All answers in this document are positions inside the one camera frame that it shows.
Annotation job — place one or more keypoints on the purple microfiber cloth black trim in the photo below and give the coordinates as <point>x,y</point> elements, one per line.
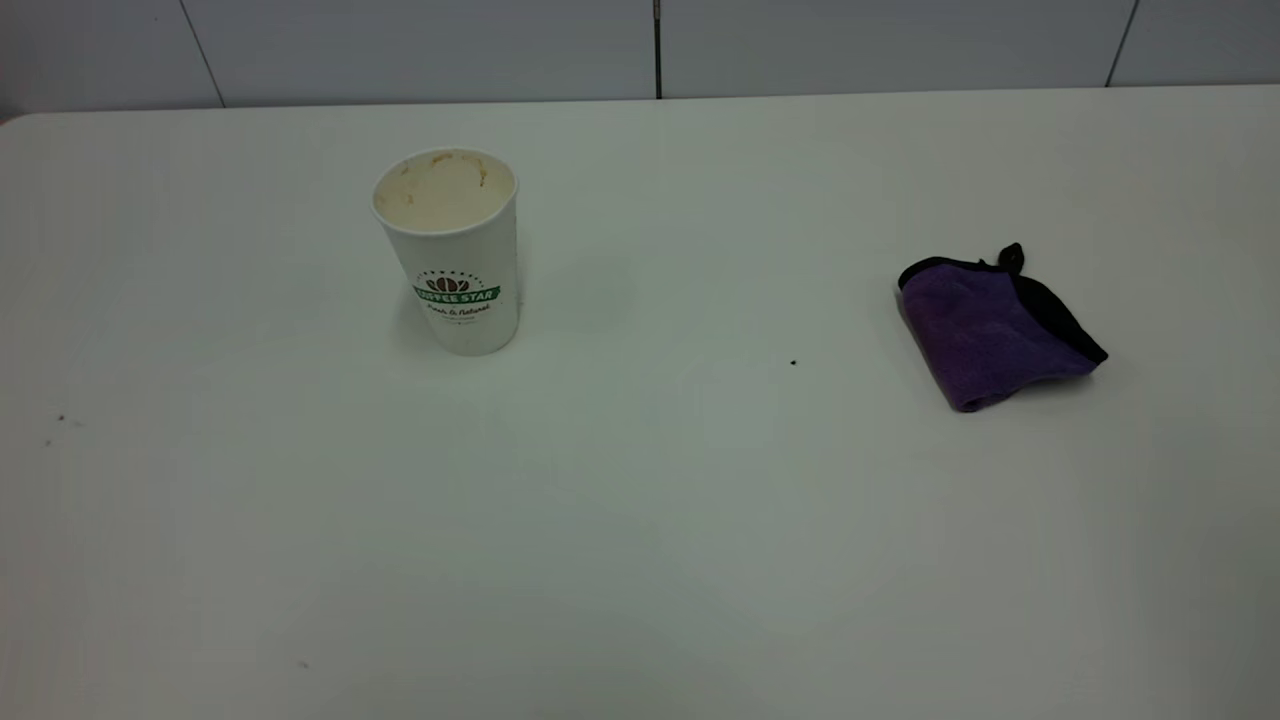
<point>985,335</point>

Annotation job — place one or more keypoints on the white paper coffee cup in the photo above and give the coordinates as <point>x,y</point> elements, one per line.
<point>455,260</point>

